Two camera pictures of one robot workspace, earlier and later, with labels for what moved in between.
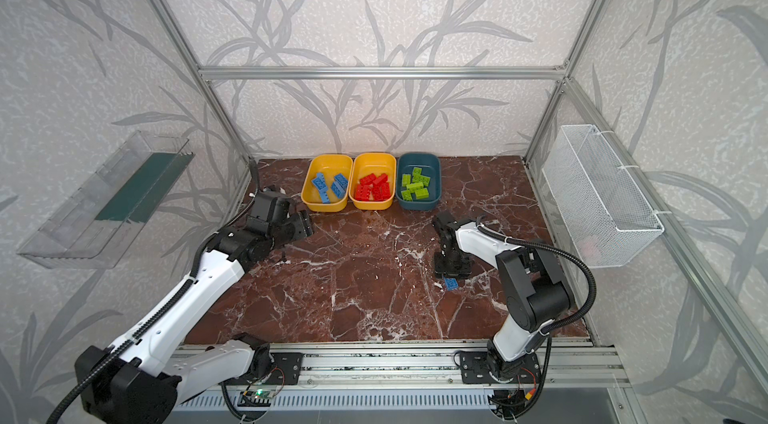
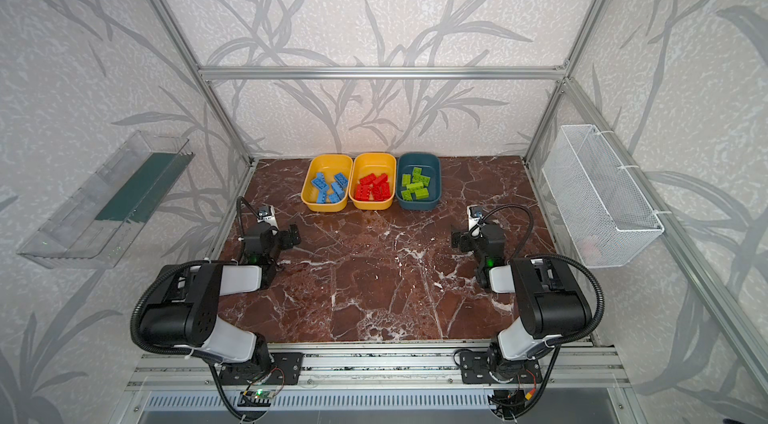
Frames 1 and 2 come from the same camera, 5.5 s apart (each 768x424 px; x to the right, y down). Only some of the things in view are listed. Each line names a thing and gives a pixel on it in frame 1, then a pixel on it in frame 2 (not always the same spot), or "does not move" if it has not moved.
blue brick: [451, 284] → [337, 196]
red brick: [368, 180] does not move
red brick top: [362, 192] does not move
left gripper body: [301, 226] → [283, 237]
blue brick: [319, 182] does not move
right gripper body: [452, 265] → [466, 240]
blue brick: [338, 189] does not move
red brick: [381, 191] does not move
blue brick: [341, 179] does not move
